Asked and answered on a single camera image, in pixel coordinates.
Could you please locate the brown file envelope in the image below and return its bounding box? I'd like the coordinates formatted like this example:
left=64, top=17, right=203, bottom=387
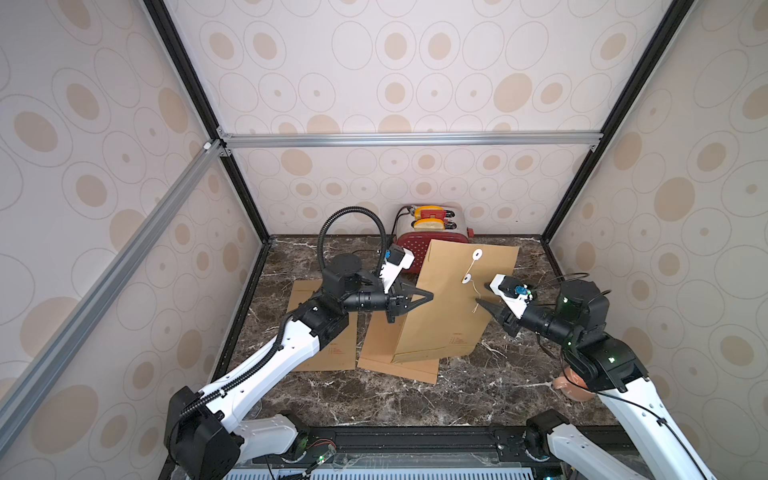
left=394, top=240, right=519, bottom=363
left=285, top=279, right=360, bottom=373
left=357, top=312, right=439, bottom=385

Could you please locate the envelope white string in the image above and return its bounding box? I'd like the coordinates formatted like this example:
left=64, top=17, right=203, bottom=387
left=460, top=249, right=486, bottom=316

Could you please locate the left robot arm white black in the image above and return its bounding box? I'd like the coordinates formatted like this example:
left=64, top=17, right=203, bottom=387
left=164, top=245, right=433, bottom=479

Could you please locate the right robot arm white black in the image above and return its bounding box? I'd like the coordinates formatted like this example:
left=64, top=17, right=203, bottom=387
left=477, top=274, right=715, bottom=479

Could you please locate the red toaster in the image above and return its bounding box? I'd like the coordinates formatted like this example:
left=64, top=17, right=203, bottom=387
left=391, top=205, right=474, bottom=274

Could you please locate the yellow toast front slot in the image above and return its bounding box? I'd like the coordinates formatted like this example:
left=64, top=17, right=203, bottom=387
left=412, top=218, right=445, bottom=231

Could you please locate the yellow toast slot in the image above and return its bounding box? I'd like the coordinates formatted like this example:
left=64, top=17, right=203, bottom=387
left=412, top=218, right=445, bottom=231
left=413, top=205, right=446, bottom=220

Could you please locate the yellow toast rear slot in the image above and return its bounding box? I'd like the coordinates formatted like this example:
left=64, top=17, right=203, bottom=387
left=413, top=205, right=446, bottom=220

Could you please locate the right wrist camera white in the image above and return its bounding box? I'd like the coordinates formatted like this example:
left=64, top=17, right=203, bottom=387
left=489, top=274, right=534, bottom=320

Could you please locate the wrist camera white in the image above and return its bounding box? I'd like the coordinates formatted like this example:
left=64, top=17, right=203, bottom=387
left=379, top=244, right=415, bottom=293
left=489, top=274, right=534, bottom=320

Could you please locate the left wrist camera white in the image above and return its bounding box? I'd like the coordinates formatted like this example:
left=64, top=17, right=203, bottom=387
left=379, top=244, right=415, bottom=293

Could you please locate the black corrugated cable hose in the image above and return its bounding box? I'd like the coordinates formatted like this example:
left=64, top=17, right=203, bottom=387
left=316, top=206, right=388, bottom=274

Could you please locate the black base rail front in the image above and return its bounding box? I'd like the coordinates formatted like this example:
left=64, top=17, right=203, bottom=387
left=158, top=424, right=678, bottom=480

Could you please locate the horizontal aluminium rail back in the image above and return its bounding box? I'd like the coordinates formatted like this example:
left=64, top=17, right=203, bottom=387
left=223, top=130, right=603, bottom=149

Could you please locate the diagonal aluminium rail left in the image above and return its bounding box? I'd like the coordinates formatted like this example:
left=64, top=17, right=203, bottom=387
left=1, top=139, right=224, bottom=455

